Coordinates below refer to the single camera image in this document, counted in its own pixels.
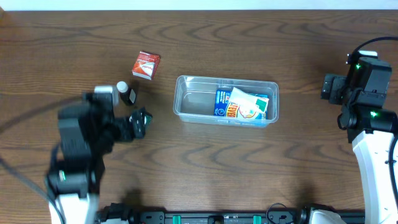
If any dark syrup bottle white cap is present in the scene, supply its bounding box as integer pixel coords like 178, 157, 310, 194
116, 81, 136, 105

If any black mounting rail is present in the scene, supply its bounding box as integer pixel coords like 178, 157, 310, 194
96, 203, 365, 224

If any blue Kool Fever box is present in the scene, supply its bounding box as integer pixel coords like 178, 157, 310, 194
213, 89, 267, 119

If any green ointment box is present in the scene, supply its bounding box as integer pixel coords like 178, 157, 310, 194
141, 108, 153, 129

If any white green medicine box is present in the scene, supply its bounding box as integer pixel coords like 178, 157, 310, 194
229, 87, 269, 116

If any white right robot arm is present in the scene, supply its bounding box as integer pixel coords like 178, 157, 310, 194
321, 52, 397, 223

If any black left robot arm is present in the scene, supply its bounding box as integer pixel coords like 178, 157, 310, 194
45, 92, 152, 223

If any red Panadol box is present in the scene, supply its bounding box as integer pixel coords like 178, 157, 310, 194
132, 51, 160, 80

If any clear plastic container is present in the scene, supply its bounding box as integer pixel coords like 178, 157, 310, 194
174, 75, 279, 128

